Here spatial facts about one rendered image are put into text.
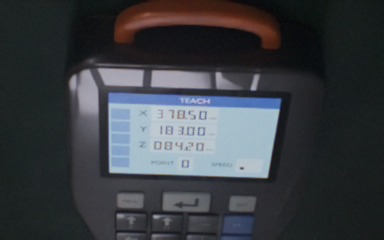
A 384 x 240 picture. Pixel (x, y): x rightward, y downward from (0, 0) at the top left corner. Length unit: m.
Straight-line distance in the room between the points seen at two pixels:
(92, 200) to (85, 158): 0.03
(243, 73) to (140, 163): 0.06
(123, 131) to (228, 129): 0.04
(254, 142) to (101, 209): 0.07
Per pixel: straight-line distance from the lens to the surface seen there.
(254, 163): 0.38
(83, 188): 0.39
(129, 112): 0.36
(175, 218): 0.41
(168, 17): 0.34
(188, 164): 0.38
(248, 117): 0.36
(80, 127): 0.37
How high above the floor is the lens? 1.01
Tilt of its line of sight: 41 degrees down
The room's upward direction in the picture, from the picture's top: 180 degrees clockwise
